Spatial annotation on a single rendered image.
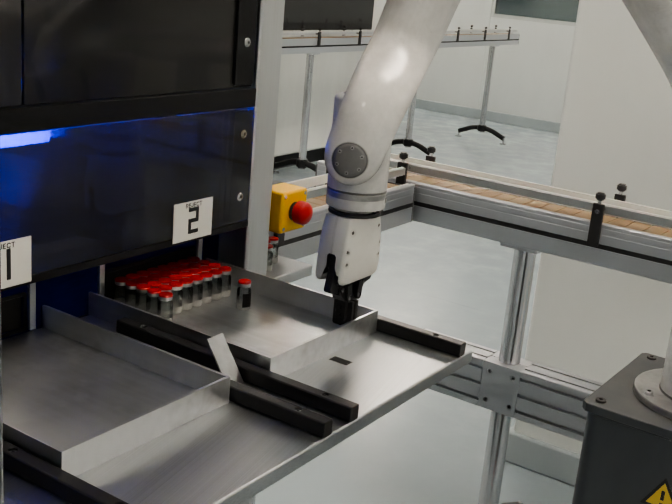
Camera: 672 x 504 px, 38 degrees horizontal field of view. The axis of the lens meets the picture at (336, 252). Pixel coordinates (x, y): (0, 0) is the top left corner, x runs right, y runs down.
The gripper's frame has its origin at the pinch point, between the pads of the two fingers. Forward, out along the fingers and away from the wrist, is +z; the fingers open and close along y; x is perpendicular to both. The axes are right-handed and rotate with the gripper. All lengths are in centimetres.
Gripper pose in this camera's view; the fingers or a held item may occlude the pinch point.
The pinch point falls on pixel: (345, 311)
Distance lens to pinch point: 142.0
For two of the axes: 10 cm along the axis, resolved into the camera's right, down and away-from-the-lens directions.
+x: 8.2, 2.3, -5.2
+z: -0.9, 9.5, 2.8
